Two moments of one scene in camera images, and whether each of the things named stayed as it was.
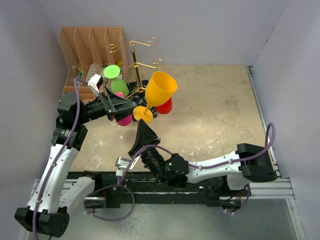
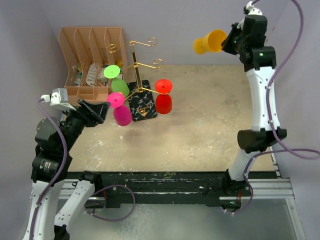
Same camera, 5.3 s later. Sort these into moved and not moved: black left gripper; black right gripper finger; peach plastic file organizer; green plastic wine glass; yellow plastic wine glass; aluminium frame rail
Moved: black right gripper finger; black left gripper; yellow plastic wine glass
Not moved: green plastic wine glass; peach plastic file organizer; aluminium frame rail
